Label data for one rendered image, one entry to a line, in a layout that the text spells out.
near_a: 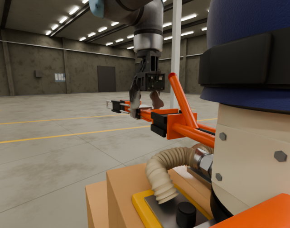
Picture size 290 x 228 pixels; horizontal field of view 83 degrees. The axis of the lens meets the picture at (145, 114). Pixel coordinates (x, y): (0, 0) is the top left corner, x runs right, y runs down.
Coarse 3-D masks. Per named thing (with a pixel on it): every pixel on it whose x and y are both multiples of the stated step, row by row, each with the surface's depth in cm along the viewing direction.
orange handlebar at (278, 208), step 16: (144, 112) 52; (176, 128) 36; (192, 128) 32; (208, 128) 33; (208, 144) 28; (256, 208) 12; (272, 208) 12; (288, 208) 12; (224, 224) 10; (240, 224) 10; (256, 224) 10; (272, 224) 10; (288, 224) 10
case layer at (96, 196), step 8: (96, 184) 103; (104, 184) 103; (88, 192) 96; (96, 192) 96; (104, 192) 96; (88, 200) 89; (96, 200) 89; (104, 200) 89; (88, 208) 92; (96, 208) 84; (104, 208) 84; (88, 216) 97; (96, 216) 79; (104, 216) 79; (88, 224) 103; (96, 224) 74; (104, 224) 74
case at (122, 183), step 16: (112, 176) 41; (128, 176) 41; (144, 176) 41; (176, 176) 41; (192, 176) 41; (112, 192) 36; (128, 192) 35; (192, 192) 35; (208, 192) 35; (112, 208) 38; (128, 208) 31; (208, 208) 31; (112, 224) 40; (128, 224) 27
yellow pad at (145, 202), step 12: (144, 192) 32; (180, 192) 31; (144, 204) 28; (156, 204) 28; (168, 204) 28; (180, 204) 24; (192, 204) 24; (144, 216) 26; (156, 216) 25; (168, 216) 25; (180, 216) 23; (192, 216) 23; (204, 216) 25
